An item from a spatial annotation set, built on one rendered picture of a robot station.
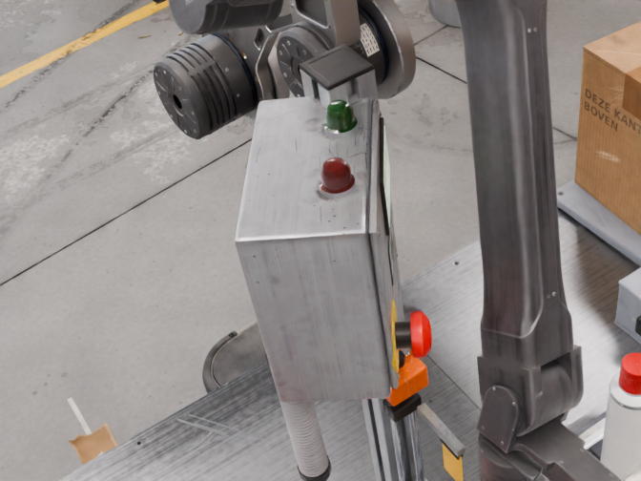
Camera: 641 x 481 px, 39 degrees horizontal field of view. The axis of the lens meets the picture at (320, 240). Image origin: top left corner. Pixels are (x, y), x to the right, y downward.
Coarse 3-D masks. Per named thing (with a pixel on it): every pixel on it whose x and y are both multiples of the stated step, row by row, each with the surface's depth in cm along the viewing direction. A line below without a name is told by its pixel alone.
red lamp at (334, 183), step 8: (328, 160) 64; (336, 160) 64; (344, 160) 64; (320, 168) 64; (328, 168) 64; (336, 168) 64; (344, 168) 64; (320, 176) 64; (328, 176) 64; (336, 176) 64; (344, 176) 64; (352, 176) 65; (320, 184) 65; (328, 184) 64; (336, 184) 64; (344, 184) 64; (352, 184) 65; (320, 192) 65; (328, 192) 64; (336, 192) 64; (344, 192) 64; (352, 192) 65
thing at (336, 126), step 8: (336, 104) 69; (344, 104) 69; (328, 112) 69; (336, 112) 69; (344, 112) 69; (352, 112) 69; (328, 120) 69; (336, 120) 69; (344, 120) 69; (352, 120) 69; (328, 128) 70; (336, 128) 69; (344, 128) 69; (352, 128) 69; (336, 136) 70; (344, 136) 70
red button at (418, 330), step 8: (416, 312) 74; (416, 320) 73; (424, 320) 73; (400, 328) 73; (408, 328) 73; (416, 328) 72; (424, 328) 72; (400, 336) 73; (408, 336) 73; (416, 336) 72; (424, 336) 72; (400, 344) 73; (408, 344) 73; (416, 344) 72; (424, 344) 72; (416, 352) 73; (424, 352) 73
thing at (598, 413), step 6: (606, 402) 109; (594, 408) 109; (600, 408) 109; (606, 408) 109; (588, 414) 108; (594, 414) 108; (600, 414) 108; (576, 420) 108; (582, 420) 108; (588, 420) 108; (594, 420) 108; (600, 420) 109; (570, 426) 108; (576, 426) 108; (582, 426) 107; (588, 426) 108; (576, 432) 107; (582, 432) 108
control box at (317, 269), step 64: (256, 128) 72; (320, 128) 71; (256, 192) 66; (256, 256) 64; (320, 256) 63; (384, 256) 69; (320, 320) 68; (384, 320) 69; (320, 384) 74; (384, 384) 73
